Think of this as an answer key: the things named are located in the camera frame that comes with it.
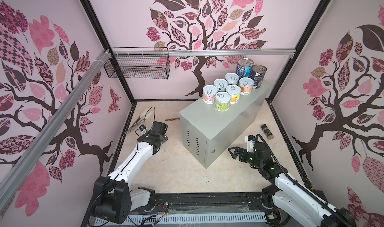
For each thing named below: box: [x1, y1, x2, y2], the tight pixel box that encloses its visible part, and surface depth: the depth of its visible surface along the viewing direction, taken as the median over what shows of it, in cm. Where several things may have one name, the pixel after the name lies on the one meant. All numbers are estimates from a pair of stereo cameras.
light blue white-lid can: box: [213, 78, 228, 92], surface depth 74 cm
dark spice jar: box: [260, 124, 275, 140], surface depth 100 cm
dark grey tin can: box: [249, 64, 268, 89], surface depth 75 cm
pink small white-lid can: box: [202, 84, 218, 105], surface depth 71 cm
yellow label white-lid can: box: [226, 84, 242, 104], surface depth 71 cm
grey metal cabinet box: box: [179, 81, 273, 169], surface depth 70 cm
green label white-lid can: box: [215, 91, 231, 112], surface depth 68 cm
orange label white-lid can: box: [238, 77, 255, 96], surface depth 75 cm
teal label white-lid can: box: [225, 72, 240, 85], surface depth 77 cm
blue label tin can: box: [236, 57, 255, 78], surface depth 78 cm
